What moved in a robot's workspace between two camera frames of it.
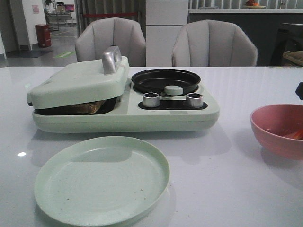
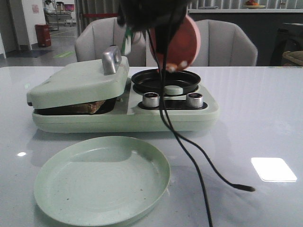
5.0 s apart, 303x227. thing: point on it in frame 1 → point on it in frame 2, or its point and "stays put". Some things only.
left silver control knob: x=151 y=100 stays put
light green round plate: x=103 y=181 stays put
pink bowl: x=279 y=127 → x=185 y=46
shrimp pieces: x=297 y=135 → x=173 y=67
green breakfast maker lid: x=84 y=82 stays put
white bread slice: x=91 y=108 stays put
